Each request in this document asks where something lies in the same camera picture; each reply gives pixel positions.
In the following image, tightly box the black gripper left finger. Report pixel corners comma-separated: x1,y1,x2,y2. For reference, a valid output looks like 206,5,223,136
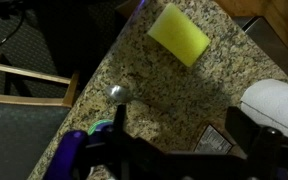
112,103,129,158

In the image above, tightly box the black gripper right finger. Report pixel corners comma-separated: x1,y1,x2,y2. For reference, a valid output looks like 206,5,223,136
224,105,285,168

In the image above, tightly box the green round lid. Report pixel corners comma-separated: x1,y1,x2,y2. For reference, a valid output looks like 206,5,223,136
87,118,114,136

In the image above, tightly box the metal spoon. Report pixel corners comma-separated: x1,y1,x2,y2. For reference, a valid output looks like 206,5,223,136
104,84,172,113

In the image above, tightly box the white paper towel roll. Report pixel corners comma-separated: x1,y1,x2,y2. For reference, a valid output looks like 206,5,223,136
239,78,288,140

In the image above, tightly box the purple rounded plastic piece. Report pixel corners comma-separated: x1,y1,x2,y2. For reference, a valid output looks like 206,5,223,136
43,129,89,180

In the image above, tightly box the stainless steel trash can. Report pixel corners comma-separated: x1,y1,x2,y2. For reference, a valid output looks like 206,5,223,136
233,15,288,87

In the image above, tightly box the wooden chair with dark seat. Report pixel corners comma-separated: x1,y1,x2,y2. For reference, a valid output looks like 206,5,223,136
0,51,82,180

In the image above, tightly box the yellow sponge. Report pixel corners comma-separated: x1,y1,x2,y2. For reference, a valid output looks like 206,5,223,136
146,2,212,68

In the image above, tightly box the black cable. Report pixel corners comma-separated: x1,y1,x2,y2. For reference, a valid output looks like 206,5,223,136
0,9,27,48

